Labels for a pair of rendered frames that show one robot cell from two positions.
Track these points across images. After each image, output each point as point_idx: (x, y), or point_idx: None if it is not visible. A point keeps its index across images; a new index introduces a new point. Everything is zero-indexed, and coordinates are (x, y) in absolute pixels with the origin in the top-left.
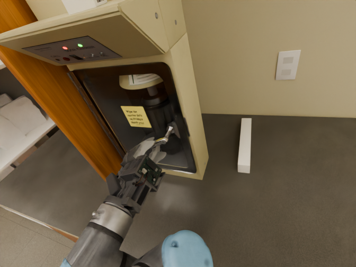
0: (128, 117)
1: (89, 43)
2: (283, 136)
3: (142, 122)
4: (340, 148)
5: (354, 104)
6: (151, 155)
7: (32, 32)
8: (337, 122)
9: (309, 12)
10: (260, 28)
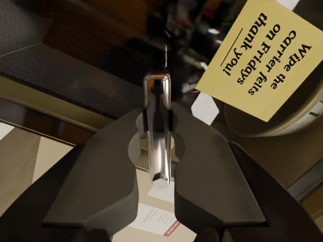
0: (288, 26)
1: None
2: (20, 131)
3: (231, 68)
4: (6, 183)
5: (52, 156)
6: (134, 159)
7: None
8: (33, 154)
9: None
10: None
